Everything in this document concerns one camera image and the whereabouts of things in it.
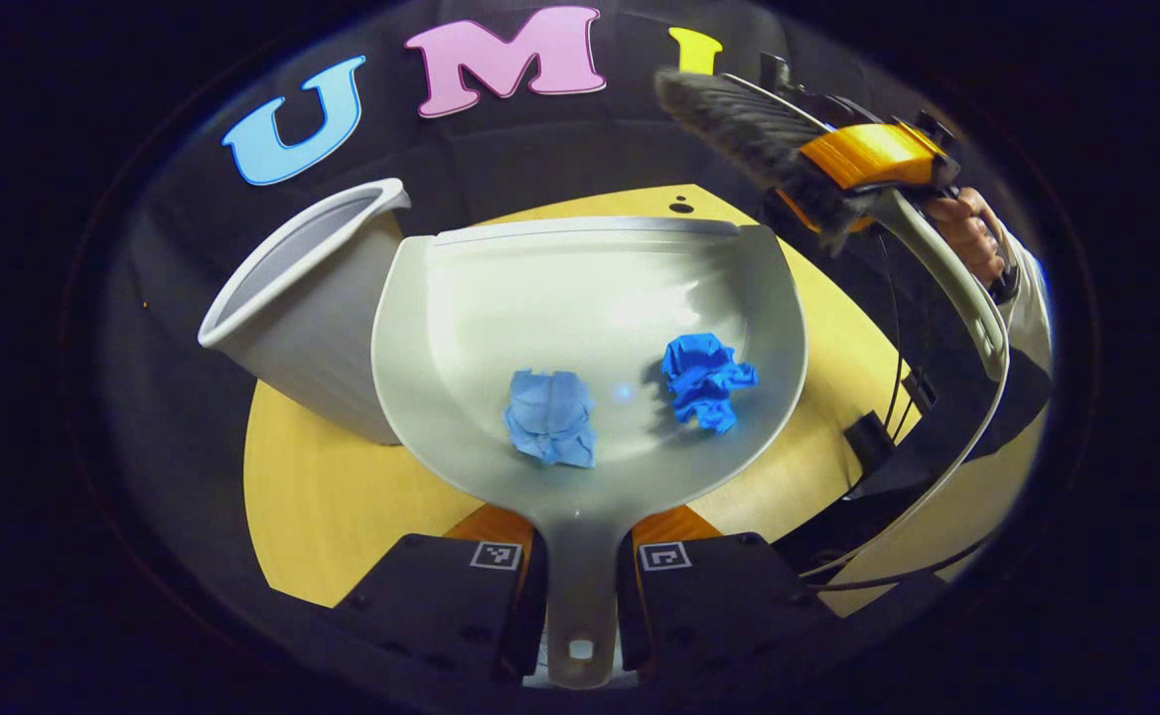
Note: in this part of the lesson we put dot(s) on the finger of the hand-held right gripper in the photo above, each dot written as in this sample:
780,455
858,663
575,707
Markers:
873,157
823,218

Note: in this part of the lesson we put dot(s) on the dark blue paper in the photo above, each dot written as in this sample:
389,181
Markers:
704,382

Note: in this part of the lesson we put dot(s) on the small grey broom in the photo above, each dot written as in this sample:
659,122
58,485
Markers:
739,124

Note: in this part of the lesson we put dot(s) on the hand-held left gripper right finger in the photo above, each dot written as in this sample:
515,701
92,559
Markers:
719,596

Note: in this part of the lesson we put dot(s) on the light blue paper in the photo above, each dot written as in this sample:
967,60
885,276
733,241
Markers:
552,417

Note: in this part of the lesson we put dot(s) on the grey plastic dustpan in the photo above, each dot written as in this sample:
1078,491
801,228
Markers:
580,298

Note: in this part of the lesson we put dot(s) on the grey ribbed garbage bin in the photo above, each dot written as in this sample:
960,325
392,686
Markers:
312,328

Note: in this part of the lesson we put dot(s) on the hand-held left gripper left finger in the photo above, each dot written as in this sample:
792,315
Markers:
431,596

